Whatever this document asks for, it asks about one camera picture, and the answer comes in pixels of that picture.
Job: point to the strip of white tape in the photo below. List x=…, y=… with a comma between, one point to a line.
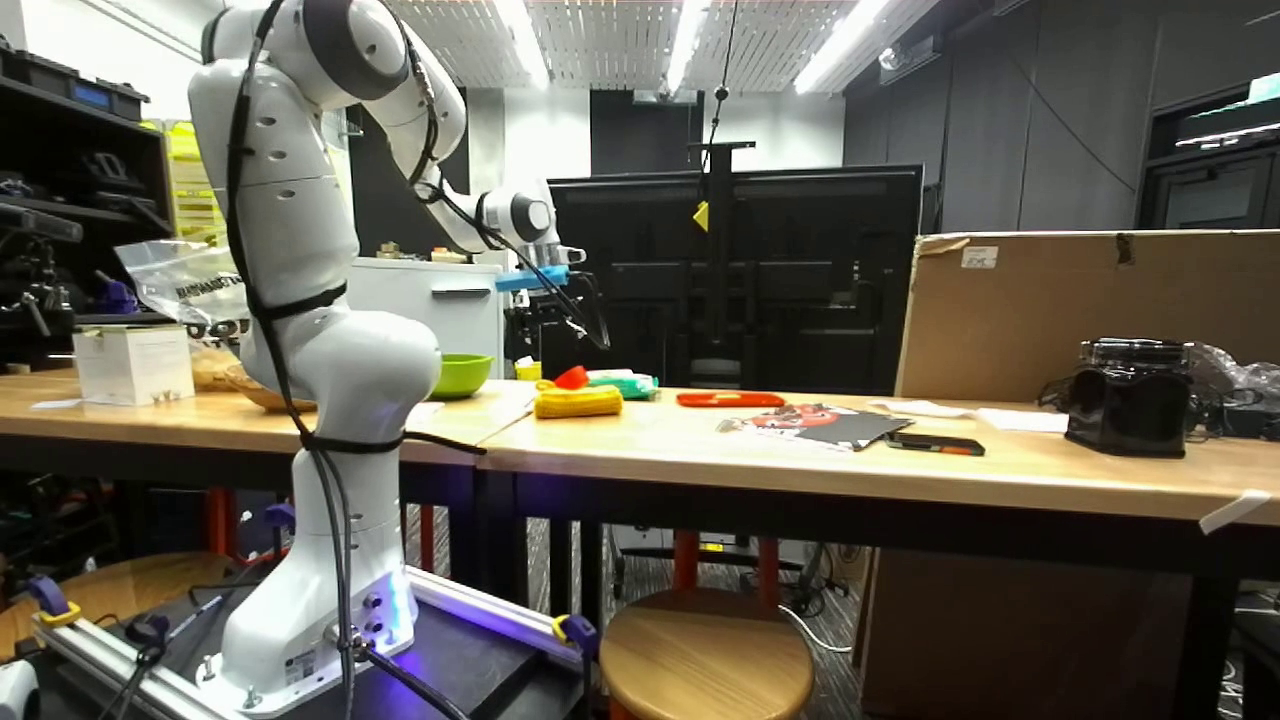
x=1233, y=511

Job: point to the purple clamp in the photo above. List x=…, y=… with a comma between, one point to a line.
x=577, y=633
x=52, y=598

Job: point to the large brown cardboard box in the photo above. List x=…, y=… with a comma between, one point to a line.
x=1010, y=320

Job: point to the black and red magazine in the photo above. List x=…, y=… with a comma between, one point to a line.
x=830, y=425

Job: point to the wicker basket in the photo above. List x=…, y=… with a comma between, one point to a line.
x=262, y=395

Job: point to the small yellow cup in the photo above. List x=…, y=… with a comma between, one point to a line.
x=527, y=370

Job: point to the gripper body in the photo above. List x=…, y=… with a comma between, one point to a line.
x=545, y=308

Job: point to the crumpled clear plastic wrap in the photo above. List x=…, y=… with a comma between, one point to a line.
x=1240, y=385

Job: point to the white cardboard box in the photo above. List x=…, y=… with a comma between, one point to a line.
x=133, y=365

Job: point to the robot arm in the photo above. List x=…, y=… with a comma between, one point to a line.
x=300, y=220

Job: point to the round wooden stool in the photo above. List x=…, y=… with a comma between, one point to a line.
x=110, y=590
x=705, y=660

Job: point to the clear plastic bag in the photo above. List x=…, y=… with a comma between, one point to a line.
x=185, y=285

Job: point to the green bowl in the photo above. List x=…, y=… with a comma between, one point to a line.
x=460, y=375

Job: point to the black shelf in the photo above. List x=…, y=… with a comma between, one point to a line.
x=70, y=180

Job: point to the small white paper slip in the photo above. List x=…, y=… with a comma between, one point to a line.
x=56, y=404

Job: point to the black phone with orange edge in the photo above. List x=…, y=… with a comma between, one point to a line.
x=935, y=444

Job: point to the flat red tray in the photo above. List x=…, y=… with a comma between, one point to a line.
x=730, y=400

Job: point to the black glossy jar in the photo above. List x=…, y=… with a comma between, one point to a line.
x=1130, y=405

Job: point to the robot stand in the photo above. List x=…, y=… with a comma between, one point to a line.
x=470, y=660

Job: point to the yellow cloth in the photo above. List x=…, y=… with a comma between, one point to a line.
x=578, y=402

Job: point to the large black screen on stand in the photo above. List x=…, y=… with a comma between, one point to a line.
x=800, y=280

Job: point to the white cabinet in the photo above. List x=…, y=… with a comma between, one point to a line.
x=420, y=310

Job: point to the orange pot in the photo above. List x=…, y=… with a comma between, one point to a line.
x=571, y=378

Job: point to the camera on mount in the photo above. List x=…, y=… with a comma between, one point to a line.
x=35, y=225

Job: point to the yellow paper sheet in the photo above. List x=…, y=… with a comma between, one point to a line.
x=190, y=190

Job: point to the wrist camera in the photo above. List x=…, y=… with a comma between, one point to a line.
x=530, y=279

